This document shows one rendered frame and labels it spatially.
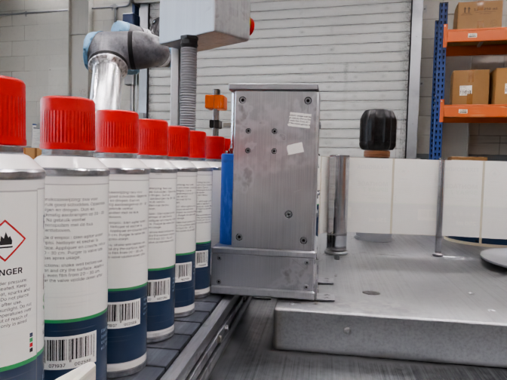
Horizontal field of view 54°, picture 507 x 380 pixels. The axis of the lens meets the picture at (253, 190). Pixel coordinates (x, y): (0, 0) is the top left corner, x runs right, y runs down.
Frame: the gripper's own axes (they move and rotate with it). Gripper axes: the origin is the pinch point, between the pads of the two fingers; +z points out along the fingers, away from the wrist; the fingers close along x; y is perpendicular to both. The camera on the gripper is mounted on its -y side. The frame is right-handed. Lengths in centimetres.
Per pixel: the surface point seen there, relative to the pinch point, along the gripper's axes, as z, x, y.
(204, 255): -108, 89, 102
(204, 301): -108, 88, 107
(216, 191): -99, 85, 93
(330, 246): -69, 84, 103
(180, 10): -84, 74, 52
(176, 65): -79, 65, 58
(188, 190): -114, 95, 95
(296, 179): -102, 100, 96
